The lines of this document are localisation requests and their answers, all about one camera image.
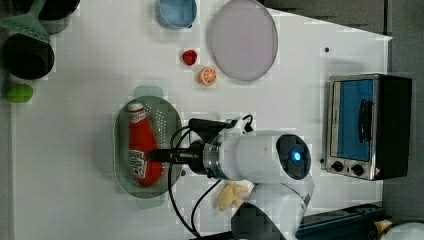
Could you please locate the black toaster oven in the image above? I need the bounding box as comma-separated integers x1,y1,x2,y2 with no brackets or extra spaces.
325,73,412,181

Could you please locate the green lime toy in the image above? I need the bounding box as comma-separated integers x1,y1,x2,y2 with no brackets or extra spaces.
7,84,34,103

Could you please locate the orange slice toy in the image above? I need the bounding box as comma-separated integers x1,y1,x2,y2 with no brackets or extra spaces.
198,67,217,86

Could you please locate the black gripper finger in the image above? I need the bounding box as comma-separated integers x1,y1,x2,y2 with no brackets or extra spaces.
145,149,172,163

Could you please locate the red ketchup bottle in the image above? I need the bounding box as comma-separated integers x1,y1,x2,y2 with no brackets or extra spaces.
128,101,163,187

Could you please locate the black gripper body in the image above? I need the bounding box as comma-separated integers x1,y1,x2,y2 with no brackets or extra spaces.
171,118,229,175

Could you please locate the blue metal frame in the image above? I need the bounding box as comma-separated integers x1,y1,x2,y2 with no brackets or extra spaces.
296,204,385,240

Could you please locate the green spatula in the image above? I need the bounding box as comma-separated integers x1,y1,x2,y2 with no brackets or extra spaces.
0,0,50,44

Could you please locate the black cylinder container upper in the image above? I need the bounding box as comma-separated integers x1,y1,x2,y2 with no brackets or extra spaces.
11,0,81,35

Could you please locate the grey round plate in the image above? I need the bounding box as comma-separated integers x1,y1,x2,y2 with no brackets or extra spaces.
210,0,278,81

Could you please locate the blue bowl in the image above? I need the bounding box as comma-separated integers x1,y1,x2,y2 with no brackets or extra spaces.
155,0,197,30

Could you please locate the black cylinder container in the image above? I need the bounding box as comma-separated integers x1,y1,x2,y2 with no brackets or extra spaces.
11,0,81,35
1,34,55,80

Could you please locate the black cylinder container lower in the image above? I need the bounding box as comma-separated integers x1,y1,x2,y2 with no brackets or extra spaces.
1,34,55,80

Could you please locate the green oval strainer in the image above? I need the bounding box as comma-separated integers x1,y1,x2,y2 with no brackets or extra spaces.
113,86,182,209

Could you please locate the red strawberry toy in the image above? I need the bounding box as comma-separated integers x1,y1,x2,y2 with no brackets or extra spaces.
182,50,197,66

